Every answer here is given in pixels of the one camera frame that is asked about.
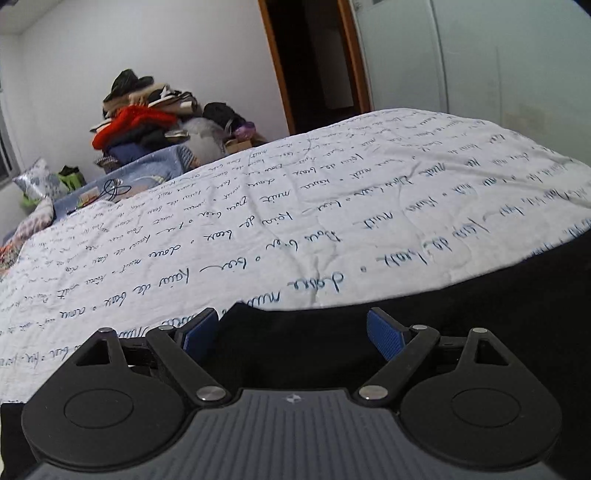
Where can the green bag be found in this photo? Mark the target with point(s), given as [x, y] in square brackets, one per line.
[72, 178]

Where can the blue patterned blanket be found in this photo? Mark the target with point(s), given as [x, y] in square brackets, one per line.
[140, 175]

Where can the white script-print bedsheet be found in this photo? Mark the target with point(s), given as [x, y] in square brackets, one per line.
[386, 204]

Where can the frosted glass wardrobe door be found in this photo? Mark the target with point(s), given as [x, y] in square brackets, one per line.
[524, 65]

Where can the pile of mixed clothes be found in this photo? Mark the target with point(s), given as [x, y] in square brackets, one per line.
[202, 129]

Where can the cardboard box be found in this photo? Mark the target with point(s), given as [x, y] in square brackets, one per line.
[234, 145]

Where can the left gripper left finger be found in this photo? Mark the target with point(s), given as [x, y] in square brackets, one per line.
[117, 401]

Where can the red garment on pile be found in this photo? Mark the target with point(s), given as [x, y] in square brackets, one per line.
[130, 118]

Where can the blue floral white pillow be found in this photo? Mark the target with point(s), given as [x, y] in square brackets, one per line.
[39, 182]

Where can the wooden door frame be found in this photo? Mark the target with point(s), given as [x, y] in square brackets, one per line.
[317, 56]

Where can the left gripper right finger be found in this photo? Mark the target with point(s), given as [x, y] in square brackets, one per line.
[466, 400]

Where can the red floral blanket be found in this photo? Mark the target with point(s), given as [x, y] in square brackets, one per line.
[9, 255]

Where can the black pants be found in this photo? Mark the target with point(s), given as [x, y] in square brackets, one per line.
[292, 376]

